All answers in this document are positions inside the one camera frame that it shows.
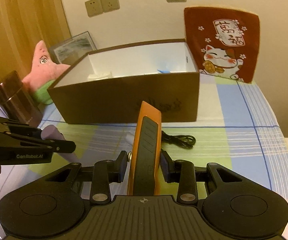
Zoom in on orange black utility knife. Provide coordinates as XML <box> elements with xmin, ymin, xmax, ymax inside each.
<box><xmin>127</xmin><ymin>101</ymin><xmax>161</xmax><ymax>196</ymax></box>

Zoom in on purple tube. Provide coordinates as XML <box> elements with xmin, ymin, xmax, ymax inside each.
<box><xmin>40</xmin><ymin>125</ymin><xmax>80</xmax><ymax>164</ymax></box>

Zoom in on cream plastic holder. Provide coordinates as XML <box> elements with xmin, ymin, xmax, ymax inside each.
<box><xmin>87</xmin><ymin>72</ymin><xmax>113</xmax><ymax>81</ymax></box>

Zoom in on blue white tube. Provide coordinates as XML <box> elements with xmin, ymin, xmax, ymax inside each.
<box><xmin>157</xmin><ymin>69</ymin><xmax>171</xmax><ymax>74</ymax></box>

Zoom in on brown metal canister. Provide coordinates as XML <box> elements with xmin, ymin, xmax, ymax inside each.
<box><xmin>0</xmin><ymin>70</ymin><xmax>43</xmax><ymax>127</ymax></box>

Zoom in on dark spray bottle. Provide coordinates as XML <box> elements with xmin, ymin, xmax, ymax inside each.
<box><xmin>125</xmin><ymin>133</ymin><xmax>134</xmax><ymax>145</ymax></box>

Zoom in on checkered bed sheet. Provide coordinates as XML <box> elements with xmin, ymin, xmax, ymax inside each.
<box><xmin>0</xmin><ymin>75</ymin><xmax>288</xmax><ymax>239</ymax></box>

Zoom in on pink starfish plush toy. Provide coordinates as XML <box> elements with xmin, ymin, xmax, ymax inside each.
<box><xmin>22</xmin><ymin>40</ymin><xmax>70</xmax><ymax>105</ymax></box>

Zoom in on brown cardboard box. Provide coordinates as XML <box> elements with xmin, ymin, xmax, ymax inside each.
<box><xmin>48</xmin><ymin>39</ymin><xmax>200</xmax><ymax>124</ymax></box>

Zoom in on framed picture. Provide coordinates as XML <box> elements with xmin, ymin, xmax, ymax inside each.
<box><xmin>49</xmin><ymin>31</ymin><xmax>97</xmax><ymax>65</ymax></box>

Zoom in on wooden headboard panel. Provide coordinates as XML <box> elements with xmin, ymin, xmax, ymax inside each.
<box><xmin>0</xmin><ymin>0</ymin><xmax>71</xmax><ymax>82</ymax></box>

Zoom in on red lucky cat cushion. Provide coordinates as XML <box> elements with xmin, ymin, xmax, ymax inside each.
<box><xmin>184</xmin><ymin>6</ymin><xmax>260</xmax><ymax>83</ymax></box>

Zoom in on black usb cable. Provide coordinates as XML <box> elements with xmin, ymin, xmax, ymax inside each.
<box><xmin>161</xmin><ymin>129</ymin><xmax>197</xmax><ymax>150</ymax></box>

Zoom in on double wall socket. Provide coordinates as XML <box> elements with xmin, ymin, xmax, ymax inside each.
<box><xmin>85</xmin><ymin>0</ymin><xmax>120</xmax><ymax>17</ymax></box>

